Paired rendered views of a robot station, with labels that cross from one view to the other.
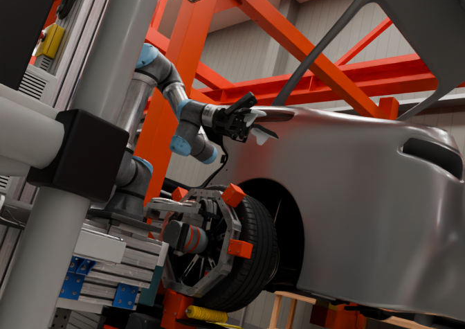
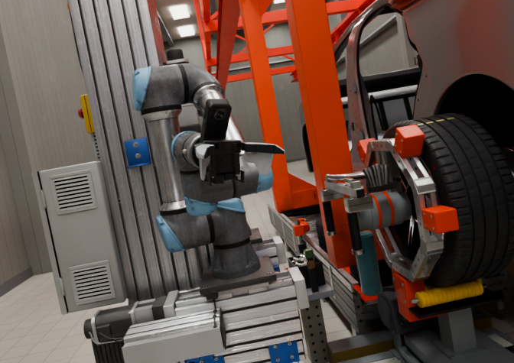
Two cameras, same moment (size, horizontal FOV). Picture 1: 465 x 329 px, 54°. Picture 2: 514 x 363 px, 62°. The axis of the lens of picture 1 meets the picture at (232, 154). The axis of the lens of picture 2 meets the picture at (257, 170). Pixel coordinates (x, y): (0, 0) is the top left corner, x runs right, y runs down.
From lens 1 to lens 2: 111 cm
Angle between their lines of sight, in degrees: 42
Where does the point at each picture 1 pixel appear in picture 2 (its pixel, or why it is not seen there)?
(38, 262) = not seen: outside the picture
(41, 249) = not seen: outside the picture
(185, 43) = not seen: outside the picture
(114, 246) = (206, 338)
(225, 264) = (428, 243)
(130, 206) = (227, 263)
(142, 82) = (154, 121)
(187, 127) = (185, 180)
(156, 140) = (313, 96)
